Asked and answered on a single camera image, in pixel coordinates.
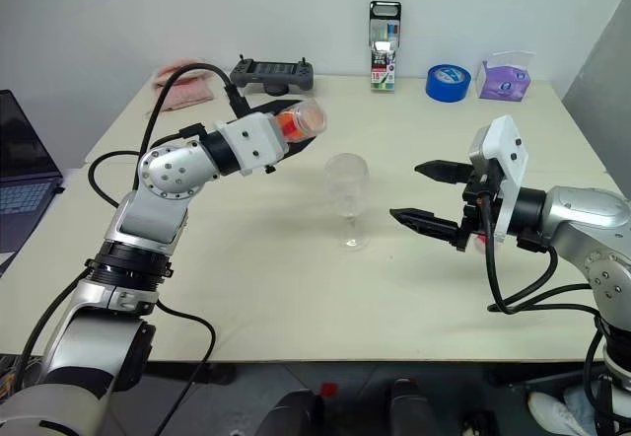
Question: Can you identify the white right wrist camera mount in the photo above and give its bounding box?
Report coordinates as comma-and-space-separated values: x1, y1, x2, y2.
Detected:
467, 114, 530, 249

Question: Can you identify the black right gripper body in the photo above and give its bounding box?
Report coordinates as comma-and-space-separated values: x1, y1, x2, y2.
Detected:
457, 168, 502, 254

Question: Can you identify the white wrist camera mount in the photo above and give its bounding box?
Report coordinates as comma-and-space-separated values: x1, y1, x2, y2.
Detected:
467, 114, 530, 249
214, 110, 290, 178

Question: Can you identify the pink knitted cloth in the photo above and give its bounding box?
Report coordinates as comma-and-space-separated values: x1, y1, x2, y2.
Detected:
153, 58, 215, 114

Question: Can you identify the blue tape roll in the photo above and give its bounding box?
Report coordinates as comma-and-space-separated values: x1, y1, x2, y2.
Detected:
425, 63, 473, 105

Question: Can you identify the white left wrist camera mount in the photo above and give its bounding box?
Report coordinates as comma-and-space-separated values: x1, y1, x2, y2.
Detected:
214, 110, 290, 178

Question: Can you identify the grey handheld controller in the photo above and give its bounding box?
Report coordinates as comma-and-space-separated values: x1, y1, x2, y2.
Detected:
230, 51, 316, 97

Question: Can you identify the dark laptop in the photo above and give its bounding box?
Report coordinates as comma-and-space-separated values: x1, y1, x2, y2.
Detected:
0, 89, 67, 280

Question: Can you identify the marker pen pack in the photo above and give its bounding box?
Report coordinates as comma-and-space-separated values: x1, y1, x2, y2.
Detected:
367, 0, 405, 95

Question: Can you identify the bottle with orange liquid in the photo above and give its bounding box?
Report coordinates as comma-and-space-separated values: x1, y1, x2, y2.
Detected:
272, 99, 329, 145

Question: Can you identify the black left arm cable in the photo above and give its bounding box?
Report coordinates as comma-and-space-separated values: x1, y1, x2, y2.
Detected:
12, 62, 251, 436

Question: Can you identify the purple tissue pack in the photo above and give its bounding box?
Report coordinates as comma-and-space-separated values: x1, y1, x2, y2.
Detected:
473, 49, 537, 104

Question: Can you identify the white sneaker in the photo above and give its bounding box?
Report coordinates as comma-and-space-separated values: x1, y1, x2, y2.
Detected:
527, 390, 589, 436

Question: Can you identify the grey partition panel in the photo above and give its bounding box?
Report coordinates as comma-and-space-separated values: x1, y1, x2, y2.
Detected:
560, 0, 631, 177

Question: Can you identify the dark rounded shape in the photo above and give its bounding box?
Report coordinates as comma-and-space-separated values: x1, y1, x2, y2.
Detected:
255, 388, 327, 436

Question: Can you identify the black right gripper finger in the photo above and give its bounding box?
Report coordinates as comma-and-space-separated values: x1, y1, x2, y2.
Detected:
413, 159, 475, 185
388, 206, 468, 253

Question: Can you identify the clear plastic glass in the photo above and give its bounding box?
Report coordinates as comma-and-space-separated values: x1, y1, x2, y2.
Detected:
323, 152, 373, 253

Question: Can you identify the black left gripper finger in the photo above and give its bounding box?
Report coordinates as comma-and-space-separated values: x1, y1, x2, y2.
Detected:
247, 97, 308, 118
284, 136, 318, 162

